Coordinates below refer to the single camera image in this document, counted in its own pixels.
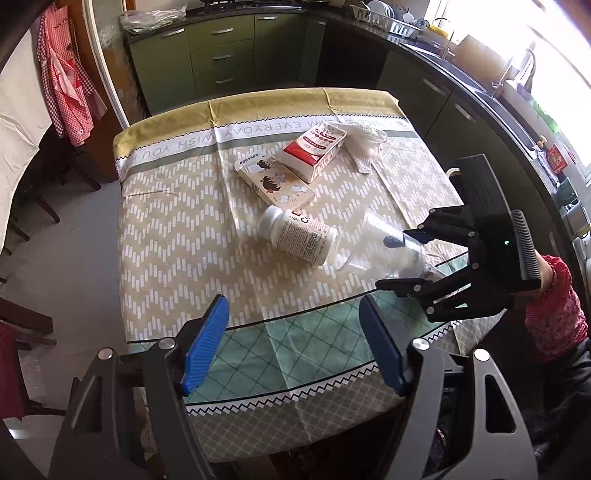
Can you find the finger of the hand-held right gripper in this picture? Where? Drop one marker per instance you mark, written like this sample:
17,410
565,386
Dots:
450,226
452,295

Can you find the curved steel faucet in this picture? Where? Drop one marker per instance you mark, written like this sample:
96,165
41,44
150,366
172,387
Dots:
445,46

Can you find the wooden cutting board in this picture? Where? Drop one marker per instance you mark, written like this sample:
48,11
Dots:
478,57

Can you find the clear plastic cup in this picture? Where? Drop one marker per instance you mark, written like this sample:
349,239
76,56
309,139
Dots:
369,249

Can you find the green base cabinets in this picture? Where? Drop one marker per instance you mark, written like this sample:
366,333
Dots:
221,46

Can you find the white pill bottle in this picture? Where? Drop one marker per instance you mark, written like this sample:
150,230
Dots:
295,235

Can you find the dark wooden chair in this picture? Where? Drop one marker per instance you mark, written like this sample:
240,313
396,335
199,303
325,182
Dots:
69,170

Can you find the red checkered apron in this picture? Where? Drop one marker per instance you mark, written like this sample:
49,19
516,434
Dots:
69,101

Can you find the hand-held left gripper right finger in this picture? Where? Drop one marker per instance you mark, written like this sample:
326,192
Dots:
381,346

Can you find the black bin with yellow rim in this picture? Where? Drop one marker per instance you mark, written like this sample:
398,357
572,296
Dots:
455,172

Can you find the tall steel faucet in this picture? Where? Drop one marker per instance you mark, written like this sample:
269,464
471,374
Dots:
505,76

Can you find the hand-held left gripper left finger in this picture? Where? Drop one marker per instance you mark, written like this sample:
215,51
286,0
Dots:
205,346

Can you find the white hanging sheet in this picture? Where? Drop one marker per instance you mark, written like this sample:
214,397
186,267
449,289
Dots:
18,138

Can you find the small cartoon print box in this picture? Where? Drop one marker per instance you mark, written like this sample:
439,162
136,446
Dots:
277,182

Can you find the red and white carton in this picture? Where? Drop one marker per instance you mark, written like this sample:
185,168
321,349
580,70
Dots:
316,150

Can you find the clear plastic bag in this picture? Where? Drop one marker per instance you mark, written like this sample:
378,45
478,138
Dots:
152,21

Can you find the white foam net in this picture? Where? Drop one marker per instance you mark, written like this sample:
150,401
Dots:
364,143

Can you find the dark red cloth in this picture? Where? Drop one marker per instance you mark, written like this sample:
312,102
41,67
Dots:
9,369

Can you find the steel double sink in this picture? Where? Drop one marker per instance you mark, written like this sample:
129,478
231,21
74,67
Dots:
512,122

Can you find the green plastic item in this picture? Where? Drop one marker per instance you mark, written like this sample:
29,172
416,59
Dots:
547,115

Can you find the person's right forearm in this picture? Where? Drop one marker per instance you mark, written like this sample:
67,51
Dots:
558,314

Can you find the red packet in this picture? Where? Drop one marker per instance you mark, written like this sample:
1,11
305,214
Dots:
559,158

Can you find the white dish rack with dishes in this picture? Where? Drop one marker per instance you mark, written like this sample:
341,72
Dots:
392,25

